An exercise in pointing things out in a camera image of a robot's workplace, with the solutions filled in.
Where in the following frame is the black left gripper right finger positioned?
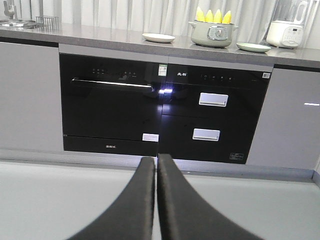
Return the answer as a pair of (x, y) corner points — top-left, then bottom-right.
(157, 153), (259, 240)

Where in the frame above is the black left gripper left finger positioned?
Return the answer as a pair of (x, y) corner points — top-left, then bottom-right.
(70, 157), (155, 240)

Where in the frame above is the beige round plate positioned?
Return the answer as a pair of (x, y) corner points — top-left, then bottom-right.
(142, 33), (176, 43)

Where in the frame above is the green round plate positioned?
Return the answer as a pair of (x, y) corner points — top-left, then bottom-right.
(236, 42), (272, 53)

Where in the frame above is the yellow corn cob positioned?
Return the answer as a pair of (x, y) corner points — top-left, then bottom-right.
(213, 9), (222, 24)
(196, 6), (206, 22)
(204, 9), (214, 23)
(221, 10), (232, 24)

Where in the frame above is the black built-in drawer cabinet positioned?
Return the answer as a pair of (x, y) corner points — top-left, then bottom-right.
(158, 63), (271, 164)

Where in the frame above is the black built-in dishwasher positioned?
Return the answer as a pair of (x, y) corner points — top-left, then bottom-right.
(59, 53), (166, 157)

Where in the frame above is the grey right cabinet door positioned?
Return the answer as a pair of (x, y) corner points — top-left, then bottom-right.
(246, 68), (320, 170)

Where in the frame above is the grey cabinet door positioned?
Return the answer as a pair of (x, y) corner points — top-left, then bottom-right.
(0, 42), (63, 152)
(246, 68), (320, 170)

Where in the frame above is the grey left cabinet door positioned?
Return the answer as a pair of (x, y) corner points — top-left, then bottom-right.
(0, 42), (63, 152)

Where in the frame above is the green electric cooking pot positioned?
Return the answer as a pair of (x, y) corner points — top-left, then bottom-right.
(188, 20), (239, 48)

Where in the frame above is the grey pleated curtain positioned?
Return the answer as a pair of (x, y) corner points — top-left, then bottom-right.
(13, 0), (277, 43)

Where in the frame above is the metal dish rack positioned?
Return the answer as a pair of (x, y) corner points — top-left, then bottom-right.
(36, 15), (59, 30)

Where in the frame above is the white blender appliance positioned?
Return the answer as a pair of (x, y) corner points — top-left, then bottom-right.
(266, 0), (309, 49)

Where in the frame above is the chrome kitchen faucet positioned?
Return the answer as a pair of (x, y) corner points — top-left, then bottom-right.
(3, 0), (18, 20)

